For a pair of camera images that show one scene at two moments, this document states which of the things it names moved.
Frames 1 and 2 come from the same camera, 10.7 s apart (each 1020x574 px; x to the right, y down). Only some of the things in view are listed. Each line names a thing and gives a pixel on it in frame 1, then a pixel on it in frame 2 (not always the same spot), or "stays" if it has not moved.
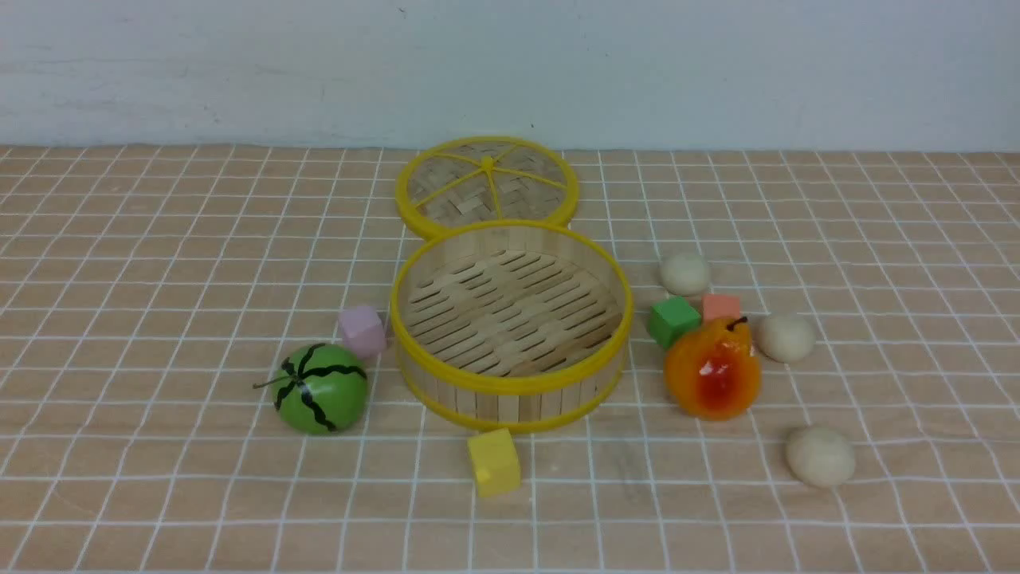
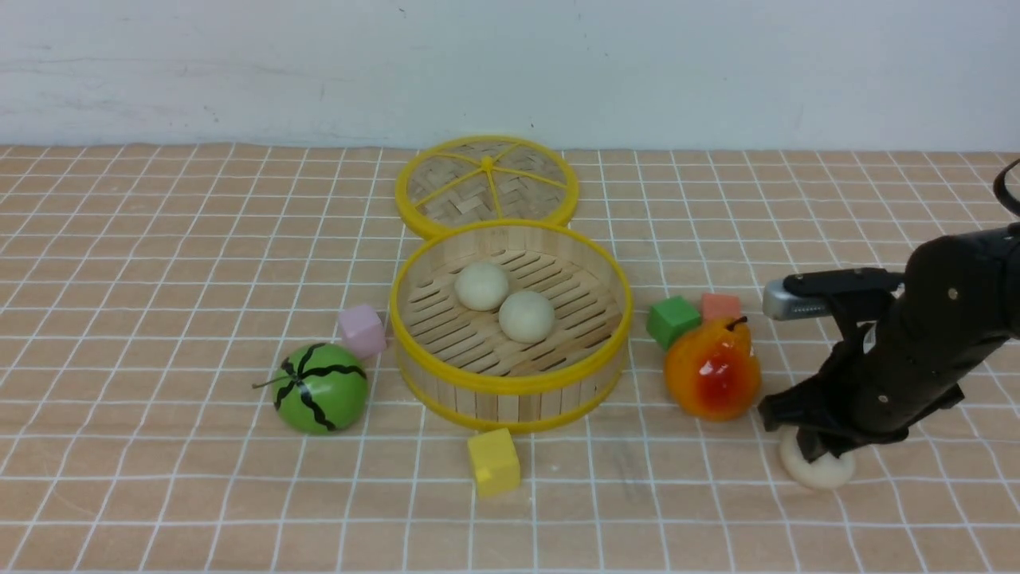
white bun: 786,339 -> 527,317
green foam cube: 671,318 stays
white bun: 684,275 -> 481,286
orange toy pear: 715,373 stays
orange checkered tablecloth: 197,374 stays
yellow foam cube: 496,463 stays
